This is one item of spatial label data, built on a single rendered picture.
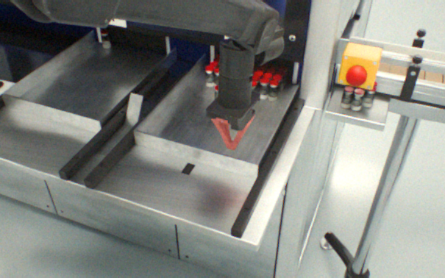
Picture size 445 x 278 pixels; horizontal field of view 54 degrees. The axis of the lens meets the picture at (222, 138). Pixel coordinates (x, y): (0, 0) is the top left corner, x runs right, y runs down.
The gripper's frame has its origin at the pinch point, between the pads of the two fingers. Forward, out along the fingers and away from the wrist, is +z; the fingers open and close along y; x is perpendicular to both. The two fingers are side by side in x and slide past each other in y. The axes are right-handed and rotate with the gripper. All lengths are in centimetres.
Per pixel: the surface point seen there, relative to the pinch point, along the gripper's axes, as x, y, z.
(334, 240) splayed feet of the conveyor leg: -20, 64, 77
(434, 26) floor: -47, 299, 59
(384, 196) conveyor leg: -31, 44, 35
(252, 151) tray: -2.4, 5.8, 4.3
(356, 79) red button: -17.8, 20.2, -8.7
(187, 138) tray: 11.1, 4.2, 4.3
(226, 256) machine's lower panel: 11, 33, 68
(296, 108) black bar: -6.9, 20.6, 0.8
